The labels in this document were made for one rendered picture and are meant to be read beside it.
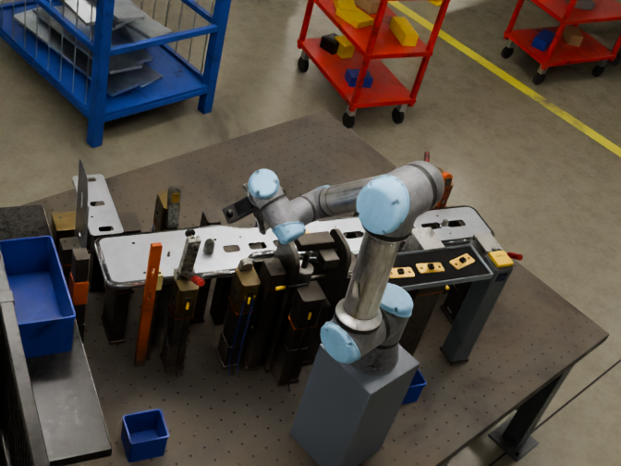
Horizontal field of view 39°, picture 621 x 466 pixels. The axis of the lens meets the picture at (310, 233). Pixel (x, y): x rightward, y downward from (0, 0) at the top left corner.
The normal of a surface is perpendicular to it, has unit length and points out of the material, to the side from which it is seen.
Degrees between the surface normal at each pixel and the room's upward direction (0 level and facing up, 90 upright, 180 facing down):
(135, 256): 0
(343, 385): 90
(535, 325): 0
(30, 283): 0
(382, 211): 82
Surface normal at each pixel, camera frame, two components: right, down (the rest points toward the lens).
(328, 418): -0.72, 0.31
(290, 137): 0.22, -0.75
